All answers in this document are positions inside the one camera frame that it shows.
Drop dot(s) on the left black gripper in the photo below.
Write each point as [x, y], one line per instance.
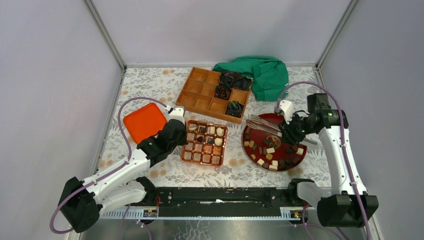
[184, 142]

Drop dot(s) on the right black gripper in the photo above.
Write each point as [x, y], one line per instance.
[288, 132]

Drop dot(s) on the orange box lid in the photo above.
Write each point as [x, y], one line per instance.
[144, 122]

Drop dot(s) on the orange chocolate box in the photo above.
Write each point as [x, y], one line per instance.
[201, 148]

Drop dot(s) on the red round plate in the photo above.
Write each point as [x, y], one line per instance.
[269, 152]

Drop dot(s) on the metal serving tongs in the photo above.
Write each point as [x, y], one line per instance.
[258, 123]

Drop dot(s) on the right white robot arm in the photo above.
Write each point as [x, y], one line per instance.
[348, 204]

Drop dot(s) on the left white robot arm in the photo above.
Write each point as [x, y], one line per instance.
[83, 201]

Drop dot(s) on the floral table mat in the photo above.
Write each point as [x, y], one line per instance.
[238, 170]

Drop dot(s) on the wooden compartment organizer tray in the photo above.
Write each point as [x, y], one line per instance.
[198, 96]

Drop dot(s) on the dark rolled fabric middle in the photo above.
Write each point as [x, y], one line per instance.
[222, 92]

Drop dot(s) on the dark rolled fabric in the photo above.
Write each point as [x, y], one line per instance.
[222, 92]
[234, 109]
[235, 80]

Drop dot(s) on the dark rolled fabric front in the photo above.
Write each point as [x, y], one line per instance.
[234, 109]

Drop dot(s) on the green cloth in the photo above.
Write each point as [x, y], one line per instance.
[269, 75]

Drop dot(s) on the dark rolled fabric back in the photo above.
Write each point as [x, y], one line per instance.
[235, 80]

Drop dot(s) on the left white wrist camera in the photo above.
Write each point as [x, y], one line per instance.
[176, 113]

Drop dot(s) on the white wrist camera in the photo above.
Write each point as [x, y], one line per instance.
[176, 113]
[286, 109]

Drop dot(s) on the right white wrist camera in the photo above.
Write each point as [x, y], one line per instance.
[286, 109]

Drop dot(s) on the aluminium frame rail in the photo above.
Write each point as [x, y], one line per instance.
[129, 211]

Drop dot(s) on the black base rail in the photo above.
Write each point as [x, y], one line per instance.
[221, 202]

